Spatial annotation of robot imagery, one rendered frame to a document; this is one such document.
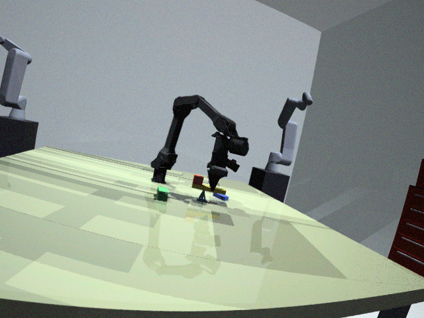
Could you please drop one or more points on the green cube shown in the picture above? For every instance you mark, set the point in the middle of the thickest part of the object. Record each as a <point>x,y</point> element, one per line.
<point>162,193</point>

